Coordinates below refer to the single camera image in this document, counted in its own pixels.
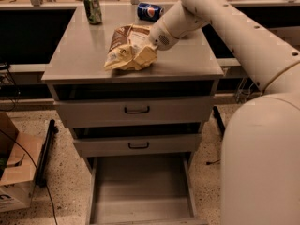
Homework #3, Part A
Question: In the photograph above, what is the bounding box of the blue pepsi can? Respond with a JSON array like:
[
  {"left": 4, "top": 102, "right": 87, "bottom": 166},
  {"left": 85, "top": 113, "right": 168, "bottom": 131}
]
[{"left": 137, "top": 3, "right": 164, "bottom": 23}]

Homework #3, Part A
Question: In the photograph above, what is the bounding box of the black floor bar left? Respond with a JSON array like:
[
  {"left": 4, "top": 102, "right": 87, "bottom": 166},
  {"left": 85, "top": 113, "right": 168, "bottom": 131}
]
[{"left": 36, "top": 119, "right": 58, "bottom": 188}]

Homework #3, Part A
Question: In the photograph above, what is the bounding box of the middle drawer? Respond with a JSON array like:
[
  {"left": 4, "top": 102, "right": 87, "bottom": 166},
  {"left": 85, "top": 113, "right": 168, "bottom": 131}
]
[{"left": 73, "top": 134, "right": 202, "bottom": 158}]

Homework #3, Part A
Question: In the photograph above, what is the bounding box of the green soda can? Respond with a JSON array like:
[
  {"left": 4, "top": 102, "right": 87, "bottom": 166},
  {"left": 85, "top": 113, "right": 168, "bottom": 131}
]
[{"left": 83, "top": 0, "right": 102, "bottom": 24}]

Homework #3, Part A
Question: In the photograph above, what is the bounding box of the black floor bar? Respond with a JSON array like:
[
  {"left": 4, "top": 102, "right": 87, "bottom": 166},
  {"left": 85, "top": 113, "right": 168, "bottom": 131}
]
[
  {"left": 36, "top": 119, "right": 58, "bottom": 188},
  {"left": 213, "top": 106, "right": 226, "bottom": 137}
]

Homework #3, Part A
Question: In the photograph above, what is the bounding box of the top drawer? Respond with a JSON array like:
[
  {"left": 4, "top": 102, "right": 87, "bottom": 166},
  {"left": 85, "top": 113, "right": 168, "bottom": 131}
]
[{"left": 54, "top": 97, "right": 213, "bottom": 128}]

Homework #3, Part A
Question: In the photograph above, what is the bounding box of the bottom drawer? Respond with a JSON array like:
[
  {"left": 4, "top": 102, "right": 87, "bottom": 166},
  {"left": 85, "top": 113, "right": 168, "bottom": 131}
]
[{"left": 85, "top": 154, "right": 208, "bottom": 225}]

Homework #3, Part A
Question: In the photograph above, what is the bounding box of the black cable left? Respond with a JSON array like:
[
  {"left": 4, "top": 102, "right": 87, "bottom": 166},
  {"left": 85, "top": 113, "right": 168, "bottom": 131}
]
[{"left": 0, "top": 128, "right": 60, "bottom": 225}]

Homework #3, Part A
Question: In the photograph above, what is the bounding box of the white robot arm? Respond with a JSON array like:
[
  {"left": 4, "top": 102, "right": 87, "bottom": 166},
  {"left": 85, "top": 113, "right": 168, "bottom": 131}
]
[{"left": 134, "top": 0, "right": 300, "bottom": 225}]

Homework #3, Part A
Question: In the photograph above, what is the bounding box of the brown chip bag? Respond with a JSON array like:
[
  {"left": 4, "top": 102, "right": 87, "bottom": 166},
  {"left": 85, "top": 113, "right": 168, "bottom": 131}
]
[{"left": 104, "top": 24, "right": 154, "bottom": 70}]

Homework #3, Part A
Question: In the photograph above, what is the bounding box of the drawer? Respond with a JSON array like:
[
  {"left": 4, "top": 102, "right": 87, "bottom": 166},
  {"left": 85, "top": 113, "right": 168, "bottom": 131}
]
[
  {"left": 73, "top": 134, "right": 202, "bottom": 158},
  {"left": 85, "top": 154, "right": 208, "bottom": 225},
  {"left": 54, "top": 97, "right": 213, "bottom": 128}
]

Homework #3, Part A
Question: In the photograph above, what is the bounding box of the grey drawer cabinet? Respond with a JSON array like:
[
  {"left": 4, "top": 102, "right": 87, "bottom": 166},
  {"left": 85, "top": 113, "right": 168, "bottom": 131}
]
[{"left": 42, "top": 5, "right": 223, "bottom": 164}]

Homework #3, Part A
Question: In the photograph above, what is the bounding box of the black floor bar right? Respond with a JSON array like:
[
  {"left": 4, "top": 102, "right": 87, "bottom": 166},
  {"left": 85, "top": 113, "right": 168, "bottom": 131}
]
[{"left": 213, "top": 106, "right": 226, "bottom": 137}]

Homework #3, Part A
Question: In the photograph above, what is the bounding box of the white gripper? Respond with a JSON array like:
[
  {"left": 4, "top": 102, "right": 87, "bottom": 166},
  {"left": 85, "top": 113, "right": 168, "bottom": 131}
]
[{"left": 125, "top": 16, "right": 182, "bottom": 70}]

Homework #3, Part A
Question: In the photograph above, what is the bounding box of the cardboard box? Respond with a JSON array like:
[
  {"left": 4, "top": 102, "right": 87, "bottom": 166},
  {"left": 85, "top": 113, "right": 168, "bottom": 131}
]
[{"left": 0, "top": 112, "right": 43, "bottom": 212}]

